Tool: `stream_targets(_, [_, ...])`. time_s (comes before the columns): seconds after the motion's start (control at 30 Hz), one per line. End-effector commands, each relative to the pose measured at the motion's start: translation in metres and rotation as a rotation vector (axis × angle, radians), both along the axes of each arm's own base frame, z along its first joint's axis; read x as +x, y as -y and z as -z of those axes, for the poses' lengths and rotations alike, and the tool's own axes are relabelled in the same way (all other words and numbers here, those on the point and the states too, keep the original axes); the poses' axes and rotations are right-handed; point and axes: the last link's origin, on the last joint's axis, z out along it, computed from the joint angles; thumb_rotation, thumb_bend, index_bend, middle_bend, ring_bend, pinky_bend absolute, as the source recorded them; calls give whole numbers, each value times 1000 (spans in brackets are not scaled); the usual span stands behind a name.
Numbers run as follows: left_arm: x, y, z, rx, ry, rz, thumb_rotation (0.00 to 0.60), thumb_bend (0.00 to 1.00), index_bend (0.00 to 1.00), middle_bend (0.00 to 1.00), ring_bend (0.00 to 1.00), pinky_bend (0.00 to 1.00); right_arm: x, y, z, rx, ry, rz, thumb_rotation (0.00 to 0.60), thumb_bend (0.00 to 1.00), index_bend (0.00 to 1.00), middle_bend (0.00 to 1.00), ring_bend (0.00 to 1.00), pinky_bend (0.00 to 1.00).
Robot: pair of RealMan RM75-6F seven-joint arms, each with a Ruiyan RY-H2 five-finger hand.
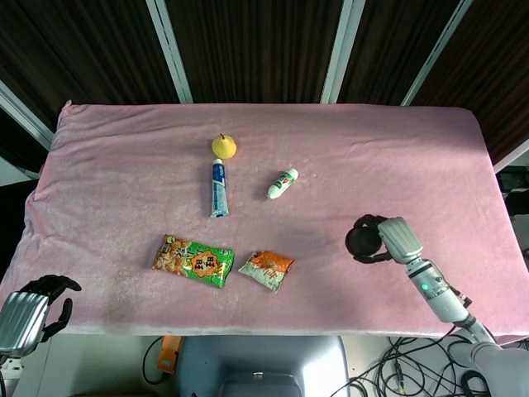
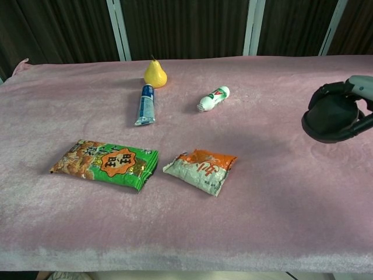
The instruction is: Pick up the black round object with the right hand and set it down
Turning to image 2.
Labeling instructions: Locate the orange white snack bag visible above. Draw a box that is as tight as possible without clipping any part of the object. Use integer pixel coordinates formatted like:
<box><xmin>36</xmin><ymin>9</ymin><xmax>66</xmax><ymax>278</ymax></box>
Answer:
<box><xmin>162</xmin><ymin>148</ymin><xmax>238</xmax><ymax>198</ymax></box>

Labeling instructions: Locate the yellow pear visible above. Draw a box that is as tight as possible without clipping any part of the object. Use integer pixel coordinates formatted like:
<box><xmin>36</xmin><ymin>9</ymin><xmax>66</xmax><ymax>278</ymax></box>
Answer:
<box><xmin>143</xmin><ymin>54</ymin><xmax>168</xmax><ymax>89</ymax></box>

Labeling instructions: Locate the green snack bag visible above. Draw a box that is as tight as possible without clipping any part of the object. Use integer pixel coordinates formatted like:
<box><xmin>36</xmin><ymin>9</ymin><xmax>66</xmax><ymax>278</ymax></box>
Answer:
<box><xmin>48</xmin><ymin>139</ymin><xmax>160</xmax><ymax>194</ymax></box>

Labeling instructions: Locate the small white drink bottle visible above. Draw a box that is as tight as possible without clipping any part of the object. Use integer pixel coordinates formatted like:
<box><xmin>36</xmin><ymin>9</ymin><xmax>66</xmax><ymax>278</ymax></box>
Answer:
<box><xmin>196</xmin><ymin>85</ymin><xmax>231</xmax><ymax>113</ymax></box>

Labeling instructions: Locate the dark green upside-down bowl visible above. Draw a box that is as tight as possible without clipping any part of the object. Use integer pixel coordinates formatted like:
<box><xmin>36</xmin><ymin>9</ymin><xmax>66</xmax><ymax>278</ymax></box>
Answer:
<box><xmin>301</xmin><ymin>92</ymin><xmax>367</xmax><ymax>144</ymax></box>

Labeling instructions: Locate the pink velvet tablecloth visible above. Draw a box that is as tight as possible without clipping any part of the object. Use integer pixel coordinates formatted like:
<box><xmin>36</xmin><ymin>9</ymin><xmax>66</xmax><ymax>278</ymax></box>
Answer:
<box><xmin>0</xmin><ymin>54</ymin><xmax>373</xmax><ymax>275</ymax></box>

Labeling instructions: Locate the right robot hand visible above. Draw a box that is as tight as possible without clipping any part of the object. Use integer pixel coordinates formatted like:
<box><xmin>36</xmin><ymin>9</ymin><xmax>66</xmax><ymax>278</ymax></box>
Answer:
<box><xmin>308</xmin><ymin>75</ymin><xmax>373</xmax><ymax>141</ymax></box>

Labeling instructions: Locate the dark brown curtain panel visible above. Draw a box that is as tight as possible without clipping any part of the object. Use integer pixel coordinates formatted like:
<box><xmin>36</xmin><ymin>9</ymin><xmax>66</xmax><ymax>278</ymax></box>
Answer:
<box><xmin>119</xmin><ymin>0</ymin><xmax>251</xmax><ymax>61</ymax></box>
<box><xmin>0</xmin><ymin>0</ymin><xmax>121</xmax><ymax>84</ymax></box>
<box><xmin>256</xmin><ymin>0</ymin><xmax>339</xmax><ymax>57</ymax></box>
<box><xmin>328</xmin><ymin>0</ymin><xmax>373</xmax><ymax>56</ymax></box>

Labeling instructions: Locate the white frame post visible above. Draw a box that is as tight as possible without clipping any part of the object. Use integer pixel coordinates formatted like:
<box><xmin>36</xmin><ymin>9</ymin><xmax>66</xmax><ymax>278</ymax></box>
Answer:
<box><xmin>105</xmin><ymin>0</ymin><xmax>132</xmax><ymax>62</ymax></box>
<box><xmin>242</xmin><ymin>0</ymin><xmax>266</xmax><ymax>57</ymax></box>
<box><xmin>318</xmin><ymin>0</ymin><xmax>349</xmax><ymax>57</ymax></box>

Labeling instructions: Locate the blue toothpaste tube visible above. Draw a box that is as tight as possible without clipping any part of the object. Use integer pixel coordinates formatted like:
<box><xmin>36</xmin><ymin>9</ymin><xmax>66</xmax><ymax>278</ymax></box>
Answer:
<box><xmin>133</xmin><ymin>83</ymin><xmax>157</xmax><ymax>127</ymax></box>

